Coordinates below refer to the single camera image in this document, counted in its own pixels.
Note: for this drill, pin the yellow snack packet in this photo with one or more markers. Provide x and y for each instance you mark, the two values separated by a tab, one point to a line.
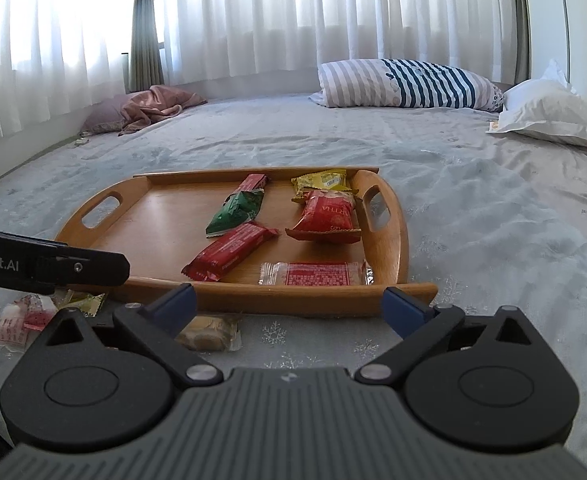
318	180

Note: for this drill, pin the slim dark red snack bar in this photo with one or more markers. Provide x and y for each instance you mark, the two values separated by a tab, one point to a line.
253	182

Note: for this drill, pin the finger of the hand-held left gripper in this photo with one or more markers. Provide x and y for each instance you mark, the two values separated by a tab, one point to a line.
88	267

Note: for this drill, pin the pink crumpled cloth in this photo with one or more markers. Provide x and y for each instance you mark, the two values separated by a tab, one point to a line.
158	102

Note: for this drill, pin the green snack packet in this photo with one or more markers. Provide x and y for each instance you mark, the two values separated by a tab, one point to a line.
236	210

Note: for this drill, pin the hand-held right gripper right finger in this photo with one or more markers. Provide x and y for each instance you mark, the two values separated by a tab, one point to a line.
406	312

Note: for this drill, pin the mauve pillow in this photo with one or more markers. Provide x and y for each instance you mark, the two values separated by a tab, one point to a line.
103	117

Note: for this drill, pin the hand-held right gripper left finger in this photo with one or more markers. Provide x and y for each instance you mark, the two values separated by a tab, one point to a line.
173	310

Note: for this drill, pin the red and white candy packet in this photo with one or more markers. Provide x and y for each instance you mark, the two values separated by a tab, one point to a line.
38	312

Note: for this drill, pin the white pillow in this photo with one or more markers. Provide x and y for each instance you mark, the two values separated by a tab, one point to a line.
548	110

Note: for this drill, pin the gold snack packet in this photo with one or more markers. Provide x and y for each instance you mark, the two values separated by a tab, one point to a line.
86	302

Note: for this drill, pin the white sheer curtain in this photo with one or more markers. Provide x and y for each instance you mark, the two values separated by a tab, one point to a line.
323	20
48	50

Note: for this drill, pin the red puffed snack packet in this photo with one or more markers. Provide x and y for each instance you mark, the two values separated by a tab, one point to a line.
326	215

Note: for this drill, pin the grey-green curtain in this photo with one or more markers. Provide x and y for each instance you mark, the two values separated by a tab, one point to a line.
523	25
146	35

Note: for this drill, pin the clear packet with red label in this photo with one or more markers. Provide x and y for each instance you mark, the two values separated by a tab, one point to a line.
316	274

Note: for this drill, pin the pink and white biscuit packet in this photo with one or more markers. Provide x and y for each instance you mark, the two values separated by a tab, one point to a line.
9	327

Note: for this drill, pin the white wardrobe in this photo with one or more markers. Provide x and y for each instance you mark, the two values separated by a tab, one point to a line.
573	20

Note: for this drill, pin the striped pillow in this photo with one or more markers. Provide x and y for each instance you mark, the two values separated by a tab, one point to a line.
403	85

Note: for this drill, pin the pale blue snowflake bedspread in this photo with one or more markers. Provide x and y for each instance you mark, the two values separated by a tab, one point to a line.
483	210

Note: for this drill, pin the cream biscuit clear packet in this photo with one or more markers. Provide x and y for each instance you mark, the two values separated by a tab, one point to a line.
211	332

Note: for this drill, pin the wide red snack bar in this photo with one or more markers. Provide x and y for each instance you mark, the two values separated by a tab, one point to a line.
231	250

